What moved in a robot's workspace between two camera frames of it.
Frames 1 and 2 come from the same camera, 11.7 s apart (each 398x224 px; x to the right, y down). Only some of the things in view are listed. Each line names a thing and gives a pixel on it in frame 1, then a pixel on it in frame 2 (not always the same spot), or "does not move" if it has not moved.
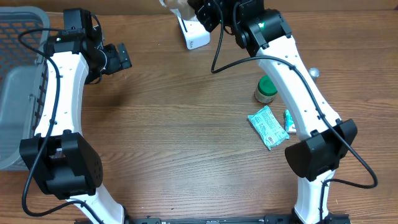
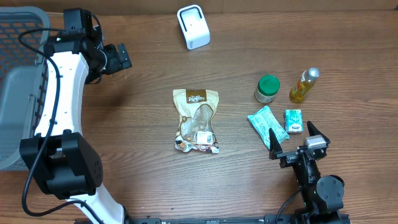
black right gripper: [206, 16] -> [288, 157]
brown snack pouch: [184, 7] -> [196, 108]
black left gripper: [117, 64] does not move
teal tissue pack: [289, 124] does not move
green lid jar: [266, 89] does not move
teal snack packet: [268, 127] does not move
